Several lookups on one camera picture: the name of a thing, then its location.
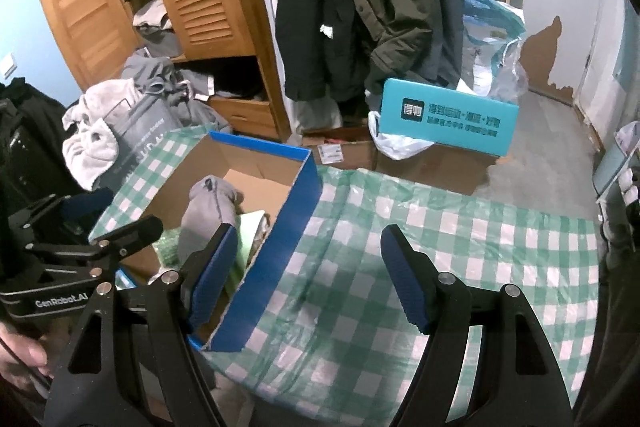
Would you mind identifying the blue cardboard box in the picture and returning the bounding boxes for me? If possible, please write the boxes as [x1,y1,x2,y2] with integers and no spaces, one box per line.
[103,127,322,352]

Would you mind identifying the blue clear plastic bag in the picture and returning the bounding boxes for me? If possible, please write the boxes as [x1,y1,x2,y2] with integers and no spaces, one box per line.
[458,0,528,105]

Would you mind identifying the grey clothes pile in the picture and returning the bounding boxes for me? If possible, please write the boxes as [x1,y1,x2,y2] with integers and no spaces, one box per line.
[62,0,232,191]

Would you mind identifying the green glitter sponge cloth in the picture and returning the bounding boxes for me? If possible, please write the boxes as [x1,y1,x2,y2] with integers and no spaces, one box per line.
[152,228,182,269]

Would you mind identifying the wooden louvered wardrobe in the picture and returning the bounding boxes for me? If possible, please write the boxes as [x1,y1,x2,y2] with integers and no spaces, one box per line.
[29,0,294,143]

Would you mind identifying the green and white cloth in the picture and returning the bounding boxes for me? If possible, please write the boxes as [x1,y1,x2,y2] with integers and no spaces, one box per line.
[226,210,270,294]

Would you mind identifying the person left hand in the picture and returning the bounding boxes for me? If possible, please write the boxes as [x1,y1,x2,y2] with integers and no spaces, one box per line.
[0,322,51,397]

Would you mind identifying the grey printed tote bag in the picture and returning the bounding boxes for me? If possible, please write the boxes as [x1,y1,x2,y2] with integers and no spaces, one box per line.
[98,94,182,193]

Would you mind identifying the white plastic bag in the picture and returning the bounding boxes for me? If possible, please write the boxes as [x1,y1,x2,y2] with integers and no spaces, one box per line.
[368,110,434,161]

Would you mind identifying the shoe rack with shoes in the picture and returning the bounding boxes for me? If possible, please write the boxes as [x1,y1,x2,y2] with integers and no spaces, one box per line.
[592,120,639,254]

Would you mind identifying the flat cardboard box with label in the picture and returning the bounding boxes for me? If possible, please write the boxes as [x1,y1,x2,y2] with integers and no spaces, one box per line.
[302,127,378,170]

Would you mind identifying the black hanging jacket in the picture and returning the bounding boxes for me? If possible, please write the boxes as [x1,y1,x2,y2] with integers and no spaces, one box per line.
[276,0,368,104]

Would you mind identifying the green white checkered tablecloth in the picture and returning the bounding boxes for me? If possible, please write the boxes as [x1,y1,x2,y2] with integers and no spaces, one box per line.
[94,127,598,426]

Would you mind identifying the brown grey sweatpants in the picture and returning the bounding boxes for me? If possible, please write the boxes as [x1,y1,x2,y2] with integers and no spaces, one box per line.
[177,176,244,263]

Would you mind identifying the teal shoe box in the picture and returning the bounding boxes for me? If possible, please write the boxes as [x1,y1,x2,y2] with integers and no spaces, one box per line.
[380,79,518,156]

